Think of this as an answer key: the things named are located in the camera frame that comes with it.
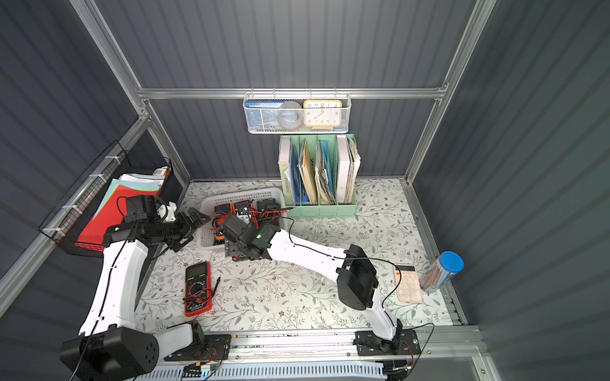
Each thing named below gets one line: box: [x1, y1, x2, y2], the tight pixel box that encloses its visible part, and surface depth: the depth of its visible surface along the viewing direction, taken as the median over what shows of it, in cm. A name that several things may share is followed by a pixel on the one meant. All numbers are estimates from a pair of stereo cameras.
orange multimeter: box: [211, 203, 234, 246], surface depth 98 cm
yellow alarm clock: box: [303, 99, 343, 130], surface depth 90 cm
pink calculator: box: [393, 263, 423, 305], surface depth 87 cm
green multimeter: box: [254, 198, 282, 228], surface depth 95 cm
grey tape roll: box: [277, 100, 304, 131], surface depth 88 cm
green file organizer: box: [277, 134, 362, 219], surface depth 101 cm
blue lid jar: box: [419, 250, 466, 294], surface depth 74 cm
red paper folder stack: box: [77, 166, 170, 245], surface depth 76 cm
